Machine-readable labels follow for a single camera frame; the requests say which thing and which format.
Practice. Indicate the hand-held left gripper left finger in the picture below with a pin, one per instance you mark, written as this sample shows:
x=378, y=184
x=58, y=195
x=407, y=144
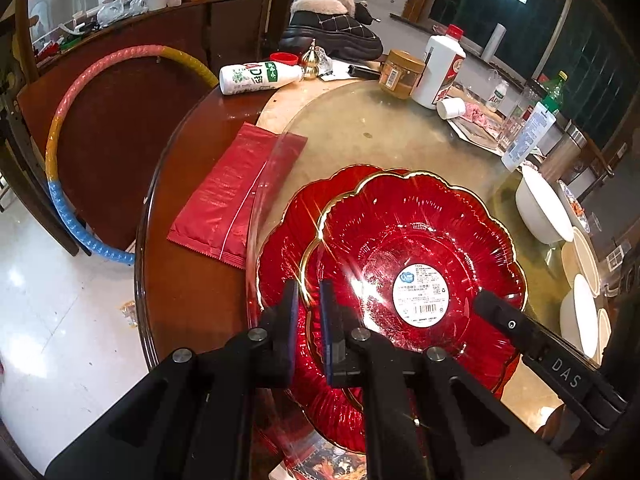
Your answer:
x=292, y=320

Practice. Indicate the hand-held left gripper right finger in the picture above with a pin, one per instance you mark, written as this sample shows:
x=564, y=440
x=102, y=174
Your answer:
x=327, y=325

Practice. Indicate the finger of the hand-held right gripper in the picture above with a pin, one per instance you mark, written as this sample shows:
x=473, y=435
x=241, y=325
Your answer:
x=510, y=324

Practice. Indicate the red glass plate with label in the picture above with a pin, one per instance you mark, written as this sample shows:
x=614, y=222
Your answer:
x=400, y=230

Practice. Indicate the patterned dish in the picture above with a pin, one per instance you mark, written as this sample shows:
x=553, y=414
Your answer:
x=575, y=205

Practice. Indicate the printed packet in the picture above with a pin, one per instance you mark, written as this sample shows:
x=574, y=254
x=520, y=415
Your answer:
x=325, y=462

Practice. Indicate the red plastic bag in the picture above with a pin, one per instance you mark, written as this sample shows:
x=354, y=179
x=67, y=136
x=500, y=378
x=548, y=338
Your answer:
x=225, y=195

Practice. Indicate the snack wrapper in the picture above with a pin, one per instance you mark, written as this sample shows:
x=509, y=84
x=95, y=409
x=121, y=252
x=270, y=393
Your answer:
x=129, y=314

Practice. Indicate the white blue carton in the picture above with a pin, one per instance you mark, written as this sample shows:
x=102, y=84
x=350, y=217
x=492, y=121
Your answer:
x=530, y=135

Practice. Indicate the glass turntable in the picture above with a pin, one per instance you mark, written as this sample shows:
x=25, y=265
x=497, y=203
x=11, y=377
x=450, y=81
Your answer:
x=350, y=125

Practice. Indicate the tray with pink wrappers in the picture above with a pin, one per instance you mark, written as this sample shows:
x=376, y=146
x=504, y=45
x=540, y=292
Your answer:
x=477, y=120

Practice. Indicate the small white lying cup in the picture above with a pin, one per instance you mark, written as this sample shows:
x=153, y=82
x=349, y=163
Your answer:
x=451, y=108

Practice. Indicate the green plastic bottle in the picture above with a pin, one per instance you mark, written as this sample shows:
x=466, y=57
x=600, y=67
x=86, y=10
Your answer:
x=554, y=92

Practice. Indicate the white milk bottle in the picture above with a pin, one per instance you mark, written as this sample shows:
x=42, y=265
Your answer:
x=250, y=77

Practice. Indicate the white paper sheet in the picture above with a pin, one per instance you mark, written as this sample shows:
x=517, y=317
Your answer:
x=335, y=72

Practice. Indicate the small black case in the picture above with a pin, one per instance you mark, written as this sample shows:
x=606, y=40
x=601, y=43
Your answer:
x=364, y=71

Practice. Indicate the gold gourd ornament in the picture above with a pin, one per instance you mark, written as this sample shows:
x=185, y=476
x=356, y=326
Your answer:
x=311, y=62

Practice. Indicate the amber jar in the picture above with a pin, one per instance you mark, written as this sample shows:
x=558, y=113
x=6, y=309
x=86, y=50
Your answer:
x=400, y=75

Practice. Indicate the red round lid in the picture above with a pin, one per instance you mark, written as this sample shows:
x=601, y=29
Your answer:
x=284, y=58

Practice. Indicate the white liquor bottle red cap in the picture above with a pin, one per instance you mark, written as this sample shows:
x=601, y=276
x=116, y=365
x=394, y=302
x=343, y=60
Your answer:
x=437, y=70

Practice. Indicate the white paper roll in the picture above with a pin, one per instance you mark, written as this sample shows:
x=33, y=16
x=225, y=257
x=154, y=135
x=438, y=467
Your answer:
x=493, y=42

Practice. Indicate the pink yellow blue hula hoop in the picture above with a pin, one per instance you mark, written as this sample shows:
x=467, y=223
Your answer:
x=52, y=160

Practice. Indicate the wooden sideboard cabinet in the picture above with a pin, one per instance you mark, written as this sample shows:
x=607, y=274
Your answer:
x=200, y=25

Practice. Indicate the wooden framed window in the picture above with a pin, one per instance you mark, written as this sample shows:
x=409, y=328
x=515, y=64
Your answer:
x=500, y=5

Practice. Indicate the clear plastic bag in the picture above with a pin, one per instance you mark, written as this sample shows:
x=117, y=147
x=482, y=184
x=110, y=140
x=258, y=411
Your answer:
x=120, y=10

